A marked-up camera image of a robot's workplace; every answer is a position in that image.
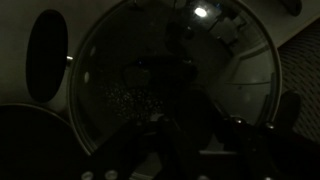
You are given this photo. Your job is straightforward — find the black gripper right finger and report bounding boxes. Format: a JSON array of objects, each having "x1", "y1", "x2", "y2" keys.
[{"x1": 213, "y1": 106, "x2": 320, "y2": 180}]

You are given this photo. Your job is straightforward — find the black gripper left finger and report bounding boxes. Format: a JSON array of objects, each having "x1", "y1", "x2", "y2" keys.
[{"x1": 89, "y1": 114, "x2": 181, "y2": 180}]

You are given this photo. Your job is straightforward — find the large glass lid black knob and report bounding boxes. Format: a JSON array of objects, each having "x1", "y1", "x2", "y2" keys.
[{"x1": 68, "y1": 0, "x2": 284, "y2": 158}]

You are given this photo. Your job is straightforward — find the light grey coffee table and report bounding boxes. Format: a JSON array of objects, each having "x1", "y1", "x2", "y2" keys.
[{"x1": 0, "y1": 0, "x2": 320, "y2": 111}]

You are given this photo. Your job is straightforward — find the black frying pan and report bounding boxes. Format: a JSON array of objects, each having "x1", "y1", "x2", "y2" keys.
[{"x1": 0, "y1": 103, "x2": 92, "y2": 180}]

